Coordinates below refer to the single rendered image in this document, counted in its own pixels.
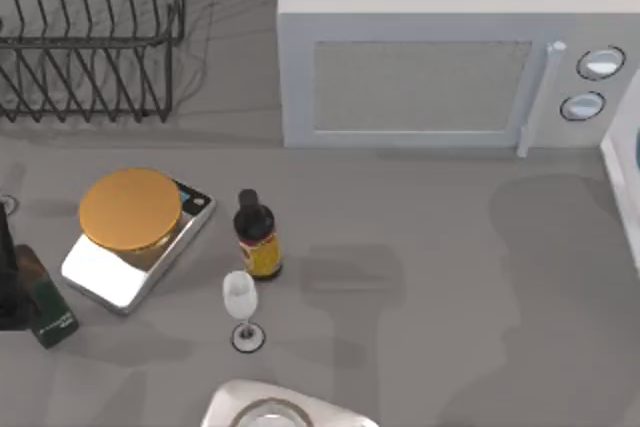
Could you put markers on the dark brown bottle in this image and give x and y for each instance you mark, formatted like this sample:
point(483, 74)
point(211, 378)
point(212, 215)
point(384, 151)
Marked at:
point(257, 237)

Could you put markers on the clear wine glass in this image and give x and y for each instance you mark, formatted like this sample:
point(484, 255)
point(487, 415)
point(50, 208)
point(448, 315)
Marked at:
point(240, 297)

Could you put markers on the microwave oven door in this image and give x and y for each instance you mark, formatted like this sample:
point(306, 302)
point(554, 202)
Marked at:
point(420, 87)

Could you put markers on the orange round scale plate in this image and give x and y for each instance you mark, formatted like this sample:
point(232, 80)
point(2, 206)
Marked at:
point(130, 209)

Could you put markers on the silver kitchen scale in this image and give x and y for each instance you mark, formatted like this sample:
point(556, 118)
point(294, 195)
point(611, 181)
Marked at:
point(130, 267)

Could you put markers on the pale grey rounded appliance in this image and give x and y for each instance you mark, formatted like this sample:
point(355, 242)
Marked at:
point(280, 407)

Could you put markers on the small microwave knob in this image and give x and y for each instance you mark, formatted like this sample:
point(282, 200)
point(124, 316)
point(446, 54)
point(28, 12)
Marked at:
point(582, 106)

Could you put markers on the dark green box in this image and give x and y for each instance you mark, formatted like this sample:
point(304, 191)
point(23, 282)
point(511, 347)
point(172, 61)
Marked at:
point(47, 297)

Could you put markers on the white appliance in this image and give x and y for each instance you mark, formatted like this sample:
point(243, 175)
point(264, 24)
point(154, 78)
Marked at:
point(625, 187)

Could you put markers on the large microwave knob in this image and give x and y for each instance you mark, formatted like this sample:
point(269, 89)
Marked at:
point(601, 63)

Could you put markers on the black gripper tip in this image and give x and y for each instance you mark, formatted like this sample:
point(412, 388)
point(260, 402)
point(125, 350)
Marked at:
point(7, 272)

